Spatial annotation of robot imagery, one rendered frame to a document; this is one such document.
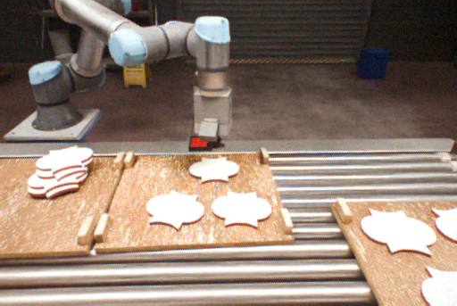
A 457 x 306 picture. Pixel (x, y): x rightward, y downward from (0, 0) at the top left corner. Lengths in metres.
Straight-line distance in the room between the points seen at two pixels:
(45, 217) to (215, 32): 0.56
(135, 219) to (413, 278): 0.56
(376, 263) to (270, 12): 4.97
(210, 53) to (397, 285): 0.57
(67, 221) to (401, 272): 0.68
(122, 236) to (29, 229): 0.21
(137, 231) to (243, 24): 4.88
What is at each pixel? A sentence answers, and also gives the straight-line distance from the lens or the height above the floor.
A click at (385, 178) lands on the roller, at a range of 0.99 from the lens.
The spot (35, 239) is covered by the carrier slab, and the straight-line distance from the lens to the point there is 0.78.
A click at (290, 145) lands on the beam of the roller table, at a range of 1.06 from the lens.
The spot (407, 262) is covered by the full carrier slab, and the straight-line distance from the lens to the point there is 0.73.
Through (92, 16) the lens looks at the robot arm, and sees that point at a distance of 0.83.
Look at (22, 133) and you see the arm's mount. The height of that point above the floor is 0.89.
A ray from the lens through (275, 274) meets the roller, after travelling 0.66.
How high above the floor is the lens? 1.43
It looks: 27 degrees down
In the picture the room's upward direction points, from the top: straight up
